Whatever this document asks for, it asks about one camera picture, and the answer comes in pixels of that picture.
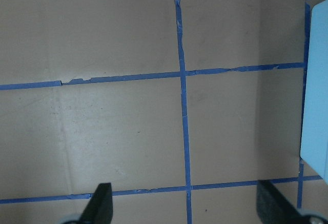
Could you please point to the light blue plastic bin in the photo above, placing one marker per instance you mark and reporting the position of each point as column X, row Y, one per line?
column 314, row 129

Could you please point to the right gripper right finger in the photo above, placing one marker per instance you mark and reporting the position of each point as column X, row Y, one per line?
column 273, row 207

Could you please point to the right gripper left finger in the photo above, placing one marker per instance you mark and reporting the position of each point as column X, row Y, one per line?
column 99, row 210

